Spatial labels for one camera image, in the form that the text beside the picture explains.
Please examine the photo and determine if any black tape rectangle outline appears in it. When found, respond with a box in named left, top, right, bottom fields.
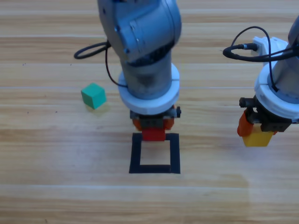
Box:
left=128, top=132, right=181, bottom=175

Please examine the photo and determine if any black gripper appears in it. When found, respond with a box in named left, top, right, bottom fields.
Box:
left=129, top=105, right=182, bottom=131
left=237, top=97, right=299, bottom=139

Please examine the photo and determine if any red wooden cube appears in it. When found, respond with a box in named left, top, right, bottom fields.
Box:
left=142, top=127, right=166, bottom=142

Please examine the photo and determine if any white camera mount collar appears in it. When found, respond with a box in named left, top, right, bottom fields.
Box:
left=117, top=63, right=181, bottom=115
left=251, top=36, right=299, bottom=119

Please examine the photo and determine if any yellow wooden cube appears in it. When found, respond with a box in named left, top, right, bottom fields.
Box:
left=242, top=123, right=274, bottom=147

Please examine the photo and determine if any green wooden cube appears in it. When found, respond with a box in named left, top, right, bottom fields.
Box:
left=80, top=83, right=107, bottom=110

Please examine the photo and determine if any thin black arm wire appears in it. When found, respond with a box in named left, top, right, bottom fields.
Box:
left=104, top=41, right=128, bottom=89
left=230, top=26, right=281, bottom=93

